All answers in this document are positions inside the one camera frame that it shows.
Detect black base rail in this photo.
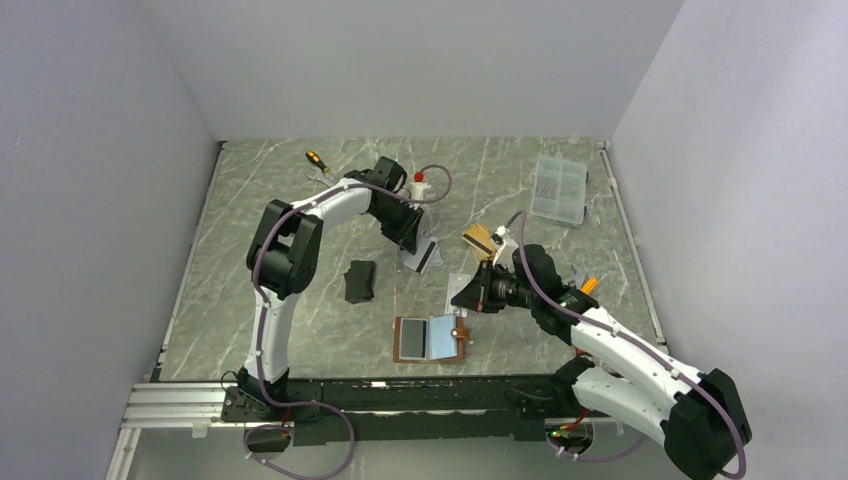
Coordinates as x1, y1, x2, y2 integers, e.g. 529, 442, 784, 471
220, 374, 593, 446

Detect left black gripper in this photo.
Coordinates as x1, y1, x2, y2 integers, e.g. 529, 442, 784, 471
369, 199, 424, 255

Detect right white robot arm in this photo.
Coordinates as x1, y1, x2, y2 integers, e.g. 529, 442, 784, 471
450, 244, 752, 479

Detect gold card stack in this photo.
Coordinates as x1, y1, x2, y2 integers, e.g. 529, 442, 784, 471
462, 224, 498, 262

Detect silver open-end wrench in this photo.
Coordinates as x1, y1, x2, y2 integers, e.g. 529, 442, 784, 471
306, 171, 334, 187

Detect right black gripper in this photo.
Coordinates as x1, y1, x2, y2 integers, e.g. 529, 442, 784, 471
451, 260, 538, 313

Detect grey orange pliers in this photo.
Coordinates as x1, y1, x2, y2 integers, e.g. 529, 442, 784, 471
566, 264, 599, 294

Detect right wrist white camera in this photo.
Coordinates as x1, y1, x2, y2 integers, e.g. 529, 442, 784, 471
490, 225, 518, 272

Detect aluminium frame rail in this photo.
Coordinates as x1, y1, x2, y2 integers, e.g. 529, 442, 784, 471
105, 377, 727, 480

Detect orange black screwdriver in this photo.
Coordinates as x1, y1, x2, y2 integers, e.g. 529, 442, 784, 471
305, 150, 329, 174

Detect clear plastic organizer box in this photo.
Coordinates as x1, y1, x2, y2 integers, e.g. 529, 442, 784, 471
529, 156, 589, 225

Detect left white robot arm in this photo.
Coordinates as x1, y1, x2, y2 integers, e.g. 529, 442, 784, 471
237, 157, 423, 420

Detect white cards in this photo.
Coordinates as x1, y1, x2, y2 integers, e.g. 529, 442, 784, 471
446, 273, 472, 307

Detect brown leather card holder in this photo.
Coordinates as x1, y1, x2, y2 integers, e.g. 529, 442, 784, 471
393, 315, 471, 364

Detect black card stack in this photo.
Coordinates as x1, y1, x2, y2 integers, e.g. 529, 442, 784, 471
344, 260, 376, 304

